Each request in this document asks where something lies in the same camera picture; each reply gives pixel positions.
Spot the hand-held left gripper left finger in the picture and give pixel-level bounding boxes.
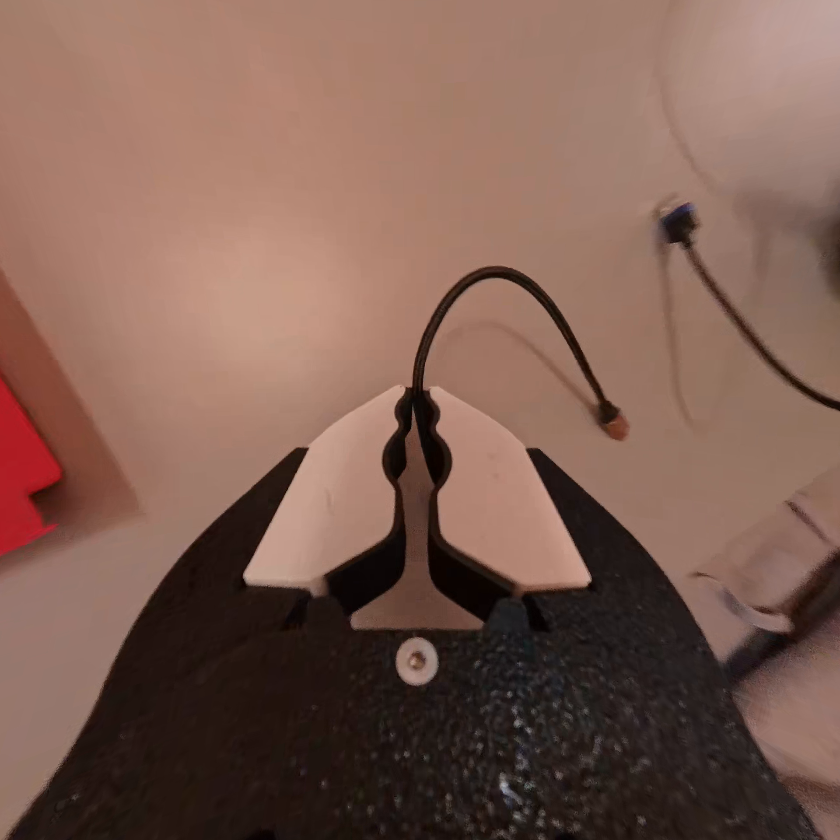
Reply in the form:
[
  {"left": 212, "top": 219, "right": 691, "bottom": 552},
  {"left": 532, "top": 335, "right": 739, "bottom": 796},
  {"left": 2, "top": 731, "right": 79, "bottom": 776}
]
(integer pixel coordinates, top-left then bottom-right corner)
[{"left": 243, "top": 385, "right": 414, "bottom": 618}]

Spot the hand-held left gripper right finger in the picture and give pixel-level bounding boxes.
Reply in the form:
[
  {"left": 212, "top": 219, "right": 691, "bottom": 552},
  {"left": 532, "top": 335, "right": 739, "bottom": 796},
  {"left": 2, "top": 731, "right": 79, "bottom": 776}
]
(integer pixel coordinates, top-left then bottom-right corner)
[{"left": 412, "top": 386, "right": 593, "bottom": 623}]

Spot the black cable with orange plugs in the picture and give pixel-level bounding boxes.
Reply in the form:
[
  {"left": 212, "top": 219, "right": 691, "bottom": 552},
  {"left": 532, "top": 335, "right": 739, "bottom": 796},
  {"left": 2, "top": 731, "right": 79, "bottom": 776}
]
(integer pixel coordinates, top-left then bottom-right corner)
[{"left": 411, "top": 264, "right": 631, "bottom": 442}]

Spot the black cable with blue plug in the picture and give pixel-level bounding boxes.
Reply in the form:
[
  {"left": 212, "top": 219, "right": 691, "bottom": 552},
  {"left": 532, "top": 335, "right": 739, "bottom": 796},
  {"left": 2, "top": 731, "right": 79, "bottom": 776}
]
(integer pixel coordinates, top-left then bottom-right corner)
[{"left": 655, "top": 197, "right": 840, "bottom": 413}]

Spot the beige desk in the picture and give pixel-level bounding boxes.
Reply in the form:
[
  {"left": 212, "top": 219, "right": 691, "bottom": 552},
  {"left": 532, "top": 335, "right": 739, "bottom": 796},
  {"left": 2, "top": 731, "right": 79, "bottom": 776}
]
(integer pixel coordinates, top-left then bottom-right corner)
[{"left": 0, "top": 0, "right": 840, "bottom": 834}]

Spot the red box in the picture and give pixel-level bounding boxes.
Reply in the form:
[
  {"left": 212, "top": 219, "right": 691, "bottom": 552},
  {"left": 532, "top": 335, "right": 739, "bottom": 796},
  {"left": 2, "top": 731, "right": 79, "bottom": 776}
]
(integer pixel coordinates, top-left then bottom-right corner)
[{"left": 0, "top": 371, "right": 64, "bottom": 559}]

